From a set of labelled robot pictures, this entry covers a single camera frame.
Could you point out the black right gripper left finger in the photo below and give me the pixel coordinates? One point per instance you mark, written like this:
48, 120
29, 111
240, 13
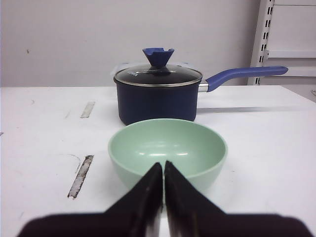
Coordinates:
136, 214

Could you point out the dark blue saucepan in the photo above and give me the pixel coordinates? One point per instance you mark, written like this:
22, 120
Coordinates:
137, 103

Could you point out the white metal shelving rack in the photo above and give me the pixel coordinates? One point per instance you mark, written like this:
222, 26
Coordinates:
286, 35

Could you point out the glass pot lid blue knob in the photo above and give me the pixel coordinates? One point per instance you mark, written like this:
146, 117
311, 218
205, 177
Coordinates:
158, 73

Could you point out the light green bowl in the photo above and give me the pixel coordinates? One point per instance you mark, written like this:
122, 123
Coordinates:
197, 151

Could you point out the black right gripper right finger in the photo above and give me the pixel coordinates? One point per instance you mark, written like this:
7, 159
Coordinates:
191, 214

